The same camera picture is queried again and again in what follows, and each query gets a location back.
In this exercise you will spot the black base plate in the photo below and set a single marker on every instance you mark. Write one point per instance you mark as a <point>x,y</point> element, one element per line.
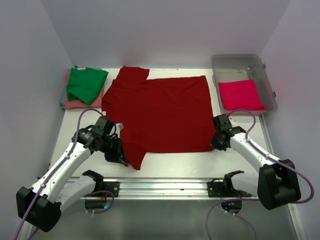
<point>111,186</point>
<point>222,188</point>

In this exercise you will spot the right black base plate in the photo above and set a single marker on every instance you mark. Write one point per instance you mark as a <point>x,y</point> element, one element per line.
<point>222,188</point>

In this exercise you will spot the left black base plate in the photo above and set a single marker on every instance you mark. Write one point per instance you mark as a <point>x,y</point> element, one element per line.
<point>111,186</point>

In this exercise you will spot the green t-shirt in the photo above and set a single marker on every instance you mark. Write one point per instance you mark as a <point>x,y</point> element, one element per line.
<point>85,84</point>

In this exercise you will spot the clear plastic storage bin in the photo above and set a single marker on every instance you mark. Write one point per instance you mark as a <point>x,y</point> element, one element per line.
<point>233,68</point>

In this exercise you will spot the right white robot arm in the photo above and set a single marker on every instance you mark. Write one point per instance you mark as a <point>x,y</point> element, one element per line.
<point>276,183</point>

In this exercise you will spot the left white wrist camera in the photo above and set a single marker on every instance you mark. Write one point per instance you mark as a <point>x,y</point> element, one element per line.
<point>119,126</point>

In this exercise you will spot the magenta folded t-shirt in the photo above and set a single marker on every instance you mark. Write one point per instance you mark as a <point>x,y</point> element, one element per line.
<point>241,94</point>

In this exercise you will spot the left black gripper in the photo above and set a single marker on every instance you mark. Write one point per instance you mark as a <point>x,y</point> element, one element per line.
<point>112,157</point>

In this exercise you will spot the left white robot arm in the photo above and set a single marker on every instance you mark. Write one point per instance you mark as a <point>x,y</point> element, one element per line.
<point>42,204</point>

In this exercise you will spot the folded salmon pink t-shirt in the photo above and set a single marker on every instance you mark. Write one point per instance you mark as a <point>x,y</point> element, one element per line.
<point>77,104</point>

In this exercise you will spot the aluminium mounting rail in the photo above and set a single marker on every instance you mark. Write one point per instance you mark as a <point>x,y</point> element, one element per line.
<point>162,188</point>

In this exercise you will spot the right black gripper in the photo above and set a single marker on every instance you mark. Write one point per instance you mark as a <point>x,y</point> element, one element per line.
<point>215,145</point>

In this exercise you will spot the dark red t-shirt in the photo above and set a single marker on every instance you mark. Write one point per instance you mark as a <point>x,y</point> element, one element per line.
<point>163,115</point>

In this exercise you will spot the folded light blue t-shirt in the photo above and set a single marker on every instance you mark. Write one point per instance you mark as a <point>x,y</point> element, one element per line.
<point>62,102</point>

